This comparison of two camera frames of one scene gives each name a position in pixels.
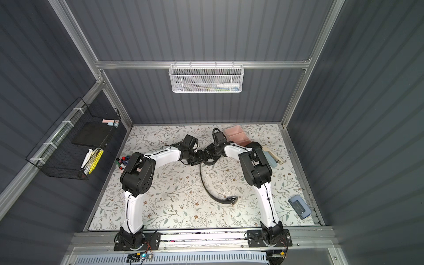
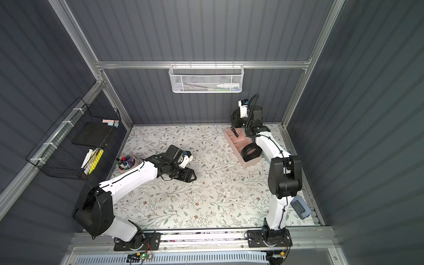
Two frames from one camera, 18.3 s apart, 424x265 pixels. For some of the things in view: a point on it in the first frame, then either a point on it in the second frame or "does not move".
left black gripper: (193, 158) → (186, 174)
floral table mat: (180, 200) does not move
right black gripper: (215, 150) → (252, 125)
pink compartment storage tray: (236, 134) does not move
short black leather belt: (229, 200) → (234, 131)
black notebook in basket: (93, 134) does not move
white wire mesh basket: (206, 79) does not move
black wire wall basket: (71, 150) does not move
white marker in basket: (87, 157) does not move
